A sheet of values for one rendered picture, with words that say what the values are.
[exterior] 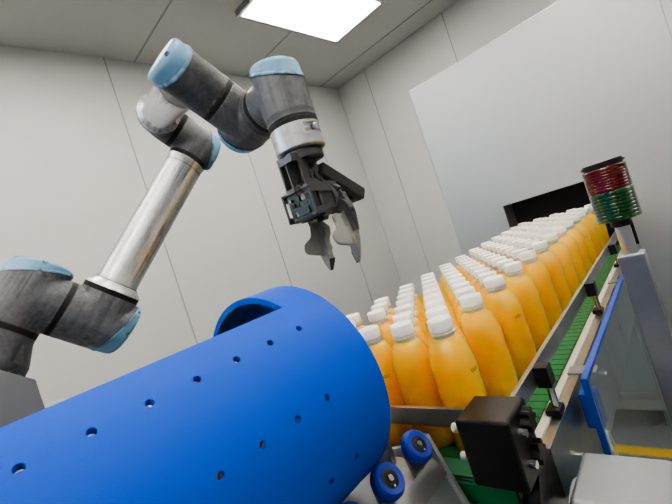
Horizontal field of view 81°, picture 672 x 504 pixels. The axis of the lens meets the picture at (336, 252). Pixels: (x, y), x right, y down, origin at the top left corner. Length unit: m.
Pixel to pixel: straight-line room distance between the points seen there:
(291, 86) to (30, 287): 0.82
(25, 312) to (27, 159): 2.42
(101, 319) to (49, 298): 0.13
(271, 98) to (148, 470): 0.56
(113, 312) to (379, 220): 4.59
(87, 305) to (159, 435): 0.90
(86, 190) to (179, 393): 3.22
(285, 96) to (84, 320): 0.81
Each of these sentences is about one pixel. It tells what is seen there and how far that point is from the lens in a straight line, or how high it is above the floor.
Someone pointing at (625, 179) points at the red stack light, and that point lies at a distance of 0.79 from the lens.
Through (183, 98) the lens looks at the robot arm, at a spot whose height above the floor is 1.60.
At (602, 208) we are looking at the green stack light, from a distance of 0.78.
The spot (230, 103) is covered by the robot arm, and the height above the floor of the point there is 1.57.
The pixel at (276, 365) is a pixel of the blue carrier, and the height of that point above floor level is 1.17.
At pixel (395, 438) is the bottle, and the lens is 0.76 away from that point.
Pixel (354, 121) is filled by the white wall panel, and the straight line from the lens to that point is 5.69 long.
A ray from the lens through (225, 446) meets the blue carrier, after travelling 0.37.
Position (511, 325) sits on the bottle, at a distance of 0.86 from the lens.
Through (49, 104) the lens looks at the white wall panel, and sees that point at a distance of 3.78.
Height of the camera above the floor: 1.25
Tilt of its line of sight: level
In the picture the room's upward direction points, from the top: 18 degrees counter-clockwise
